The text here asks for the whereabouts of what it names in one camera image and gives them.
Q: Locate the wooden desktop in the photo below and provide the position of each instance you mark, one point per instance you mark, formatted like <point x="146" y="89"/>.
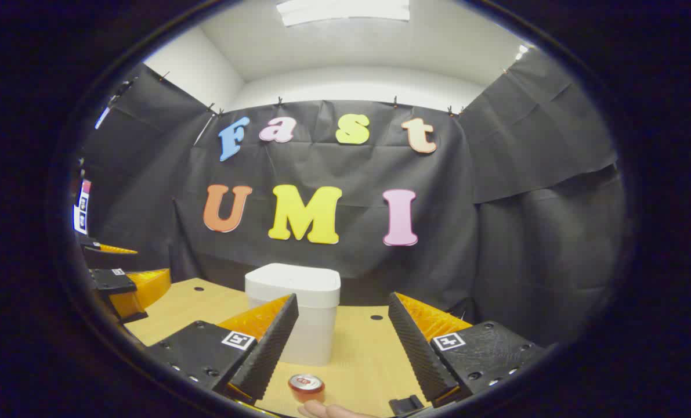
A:
<point x="362" y="360"/>

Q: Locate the long ceiling light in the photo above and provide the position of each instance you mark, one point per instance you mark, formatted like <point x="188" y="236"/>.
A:
<point x="345" y="11"/>

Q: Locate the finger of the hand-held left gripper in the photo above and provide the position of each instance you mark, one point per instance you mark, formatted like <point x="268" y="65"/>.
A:
<point x="110" y="248"/>
<point x="113" y="281"/>

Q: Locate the white desktop garbage bin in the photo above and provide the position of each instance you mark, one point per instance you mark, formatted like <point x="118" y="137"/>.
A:
<point x="316" y="325"/>

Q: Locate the black backdrop cloth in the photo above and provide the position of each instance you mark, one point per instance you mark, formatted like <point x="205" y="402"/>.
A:
<point x="496" y="232"/>

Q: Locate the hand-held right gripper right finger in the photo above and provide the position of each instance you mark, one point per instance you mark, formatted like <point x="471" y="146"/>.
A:
<point x="415" y="354"/>

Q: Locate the small ceiling light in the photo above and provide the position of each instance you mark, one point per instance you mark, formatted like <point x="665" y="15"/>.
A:
<point x="522" y="52"/>

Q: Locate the red pop can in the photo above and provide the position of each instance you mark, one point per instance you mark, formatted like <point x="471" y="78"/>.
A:
<point x="306" y="390"/>

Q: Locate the computer monitor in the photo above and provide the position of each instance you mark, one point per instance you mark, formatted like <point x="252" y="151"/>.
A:
<point x="82" y="209"/>

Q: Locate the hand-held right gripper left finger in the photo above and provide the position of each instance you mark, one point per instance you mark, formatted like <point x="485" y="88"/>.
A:
<point x="270" y="348"/>

